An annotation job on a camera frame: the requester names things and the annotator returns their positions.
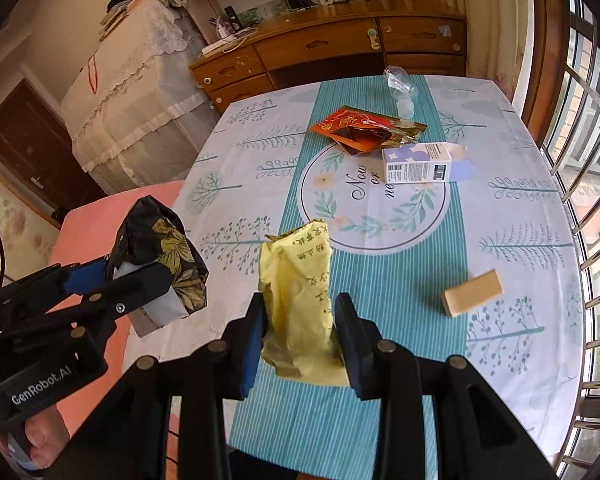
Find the person left hand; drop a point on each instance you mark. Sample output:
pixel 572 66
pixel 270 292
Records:
pixel 48 435

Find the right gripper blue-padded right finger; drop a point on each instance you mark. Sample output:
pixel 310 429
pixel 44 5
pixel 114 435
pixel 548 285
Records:
pixel 358 339

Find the dark wooden door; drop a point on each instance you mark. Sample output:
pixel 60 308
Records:
pixel 36 148

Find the leaf-print teal tablecloth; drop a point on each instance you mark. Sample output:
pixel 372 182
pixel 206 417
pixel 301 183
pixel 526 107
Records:
pixel 397 248

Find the yellow paper bag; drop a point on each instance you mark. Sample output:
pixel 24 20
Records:
pixel 301 343

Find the floral curtain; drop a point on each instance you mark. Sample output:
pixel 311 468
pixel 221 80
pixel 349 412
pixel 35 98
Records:
pixel 500 45

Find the white lilac small box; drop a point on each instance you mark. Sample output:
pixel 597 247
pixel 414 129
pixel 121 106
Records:
pixel 434 162

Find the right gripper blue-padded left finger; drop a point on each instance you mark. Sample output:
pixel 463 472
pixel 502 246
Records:
pixel 254 328

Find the small beige box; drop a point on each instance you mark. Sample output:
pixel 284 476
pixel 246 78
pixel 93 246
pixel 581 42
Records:
pixel 471 294

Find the wooden desk with drawers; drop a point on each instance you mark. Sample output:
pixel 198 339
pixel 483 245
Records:
pixel 354 39

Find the black floral wrapper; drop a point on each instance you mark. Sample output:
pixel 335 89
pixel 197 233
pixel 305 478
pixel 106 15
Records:
pixel 152 232

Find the lace-covered cabinet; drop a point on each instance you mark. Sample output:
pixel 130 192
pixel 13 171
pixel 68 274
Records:
pixel 135 113

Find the clear crushed plastic bottle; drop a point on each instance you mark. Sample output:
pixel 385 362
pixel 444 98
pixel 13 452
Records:
pixel 403 90

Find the red orange snack wrapper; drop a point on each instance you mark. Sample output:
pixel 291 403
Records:
pixel 362 132

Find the metal window grille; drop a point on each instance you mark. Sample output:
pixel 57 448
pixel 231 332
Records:
pixel 572 146

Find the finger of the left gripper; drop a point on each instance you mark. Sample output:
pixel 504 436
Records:
pixel 121 296
pixel 49 287

